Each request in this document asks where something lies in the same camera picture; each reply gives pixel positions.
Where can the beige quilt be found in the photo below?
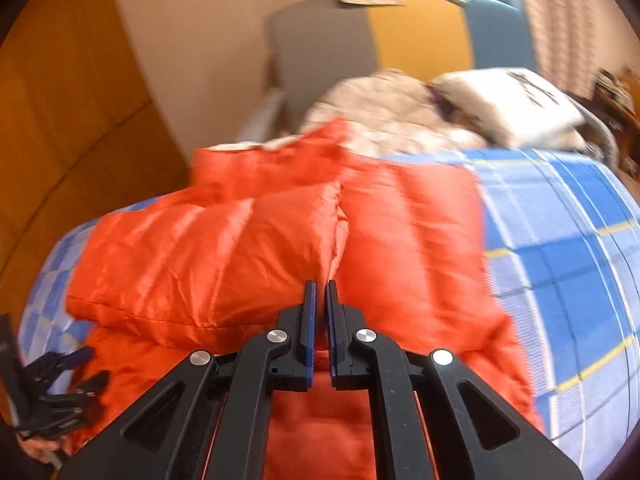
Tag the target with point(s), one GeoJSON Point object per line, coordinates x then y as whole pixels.
{"type": "Point", "coordinates": [390, 105]}

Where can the wooden wardrobe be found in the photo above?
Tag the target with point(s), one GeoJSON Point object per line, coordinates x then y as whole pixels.
{"type": "Point", "coordinates": [60, 135]}

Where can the blue plaid bed sheet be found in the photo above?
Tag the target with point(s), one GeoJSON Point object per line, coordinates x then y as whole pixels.
{"type": "Point", "coordinates": [550, 285]}

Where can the orange down jacket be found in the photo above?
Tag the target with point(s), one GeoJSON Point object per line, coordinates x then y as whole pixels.
{"type": "Point", "coordinates": [410, 260]}

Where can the person's left hand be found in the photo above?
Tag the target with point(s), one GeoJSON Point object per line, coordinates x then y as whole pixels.
{"type": "Point", "coordinates": [37, 447]}

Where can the white printed pillow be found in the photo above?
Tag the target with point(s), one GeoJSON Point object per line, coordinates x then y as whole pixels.
{"type": "Point", "coordinates": [500, 105]}

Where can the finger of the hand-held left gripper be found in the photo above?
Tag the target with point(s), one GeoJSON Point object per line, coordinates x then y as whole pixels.
{"type": "Point", "coordinates": [92, 385]}
{"type": "Point", "coordinates": [65, 360]}

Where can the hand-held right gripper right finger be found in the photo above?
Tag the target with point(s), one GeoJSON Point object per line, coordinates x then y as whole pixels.
{"type": "Point", "coordinates": [332, 320]}

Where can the person's left forearm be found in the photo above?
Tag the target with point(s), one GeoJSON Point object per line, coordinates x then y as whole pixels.
{"type": "Point", "coordinates": [15, 465]}

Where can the grey baby cot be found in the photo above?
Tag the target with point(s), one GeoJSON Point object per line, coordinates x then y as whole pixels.
{"type": "Point", "coordinates": [597, 132]}

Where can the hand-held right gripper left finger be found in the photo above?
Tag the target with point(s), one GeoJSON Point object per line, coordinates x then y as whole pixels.
{"type": "Point", "coordinates": [310, 320]}

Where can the grey yellow blue headboard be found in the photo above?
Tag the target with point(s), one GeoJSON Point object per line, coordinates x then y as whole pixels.
{"type": "Point", "coordinates": [415, 35]}

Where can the wooden desk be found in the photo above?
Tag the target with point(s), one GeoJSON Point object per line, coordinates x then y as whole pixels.
{"type": "Point", "coordinates": [622, 110]}

